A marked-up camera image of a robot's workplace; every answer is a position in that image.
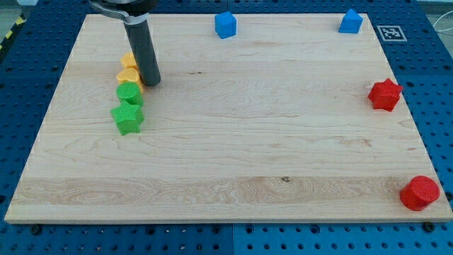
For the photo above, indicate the green star block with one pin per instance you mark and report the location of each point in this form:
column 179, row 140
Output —
column 128, row 118

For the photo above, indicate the red star block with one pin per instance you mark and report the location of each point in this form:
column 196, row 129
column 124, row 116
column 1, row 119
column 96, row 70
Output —
column 385, row 95

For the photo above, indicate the wooden board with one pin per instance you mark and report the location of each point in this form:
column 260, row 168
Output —
column 273, row 124

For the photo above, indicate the green cylinder block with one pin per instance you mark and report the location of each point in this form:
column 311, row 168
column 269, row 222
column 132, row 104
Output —
column 130, row 92

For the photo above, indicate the blue cube block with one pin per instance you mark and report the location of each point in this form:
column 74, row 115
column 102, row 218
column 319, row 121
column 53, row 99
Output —
column 225, row 25

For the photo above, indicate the yellow heart block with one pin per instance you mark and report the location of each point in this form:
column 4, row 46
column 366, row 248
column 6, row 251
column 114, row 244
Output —
column 130, row 75

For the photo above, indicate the yellow block behind rod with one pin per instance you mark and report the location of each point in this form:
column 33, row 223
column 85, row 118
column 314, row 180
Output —
column 128, row 61

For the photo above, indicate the grey cylindrical pointer rod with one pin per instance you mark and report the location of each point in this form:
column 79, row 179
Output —
column 143, row 50

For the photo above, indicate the blue pentagon block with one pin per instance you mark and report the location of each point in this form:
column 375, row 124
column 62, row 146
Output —
column 351, row 22

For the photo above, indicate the fiducial marker tag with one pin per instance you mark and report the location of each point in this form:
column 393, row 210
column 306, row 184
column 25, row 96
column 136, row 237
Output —
column 391, row 33

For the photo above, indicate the red cylinder block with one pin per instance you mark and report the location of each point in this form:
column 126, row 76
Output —
column 419, row 193

